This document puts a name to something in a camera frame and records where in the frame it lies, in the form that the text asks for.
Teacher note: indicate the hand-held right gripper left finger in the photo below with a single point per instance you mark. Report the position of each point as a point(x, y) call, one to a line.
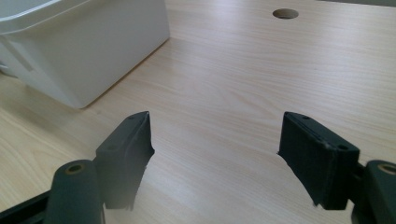
point(123, 161)

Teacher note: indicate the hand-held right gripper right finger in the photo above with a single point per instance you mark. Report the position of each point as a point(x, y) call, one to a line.
point(320, 161)

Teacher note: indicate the white plastic storage box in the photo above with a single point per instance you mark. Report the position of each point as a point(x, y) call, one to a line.
point(84, 46)

